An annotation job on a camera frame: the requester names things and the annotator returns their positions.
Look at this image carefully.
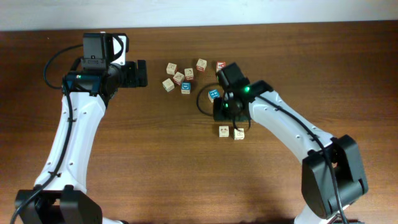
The wooden block blue side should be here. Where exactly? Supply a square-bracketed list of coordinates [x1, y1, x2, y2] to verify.
[208, 90, 220, 103]

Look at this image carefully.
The wooden block letter I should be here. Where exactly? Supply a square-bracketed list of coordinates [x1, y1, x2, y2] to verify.
[219, 126, 229, 138]

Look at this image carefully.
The wooden block letter K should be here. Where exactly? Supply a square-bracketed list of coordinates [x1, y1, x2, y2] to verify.
[233, 128, 245, 140]

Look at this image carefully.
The wooden block blue D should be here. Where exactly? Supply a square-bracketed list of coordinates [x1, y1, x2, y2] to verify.
[181, 82, 191, 95]

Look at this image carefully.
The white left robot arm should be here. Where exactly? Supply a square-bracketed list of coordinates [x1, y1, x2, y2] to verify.
[11, 60, 147, 223]

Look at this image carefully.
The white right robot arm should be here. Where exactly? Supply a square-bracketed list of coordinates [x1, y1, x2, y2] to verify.
[217, 79, 368, 223]

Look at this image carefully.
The wooden block green V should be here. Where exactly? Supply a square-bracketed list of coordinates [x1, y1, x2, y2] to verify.
[162, 78, 175, 92]

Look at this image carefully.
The wooden block plain I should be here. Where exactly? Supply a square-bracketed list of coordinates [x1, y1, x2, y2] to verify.
[166, 63, 177, 75]

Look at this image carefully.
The wooden block red leaf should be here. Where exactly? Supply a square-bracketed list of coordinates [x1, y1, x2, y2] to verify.
[172, 72, 185, 85]

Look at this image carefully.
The wooden block red A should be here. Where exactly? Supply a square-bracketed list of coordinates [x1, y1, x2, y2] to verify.
[216, 61, 226, 72]

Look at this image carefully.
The wooden block red top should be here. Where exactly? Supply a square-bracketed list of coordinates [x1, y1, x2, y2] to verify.
[184, 68, 194, 82]

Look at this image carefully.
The wooden block red E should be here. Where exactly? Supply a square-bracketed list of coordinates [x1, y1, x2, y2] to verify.
[196, 58, 207, 72]

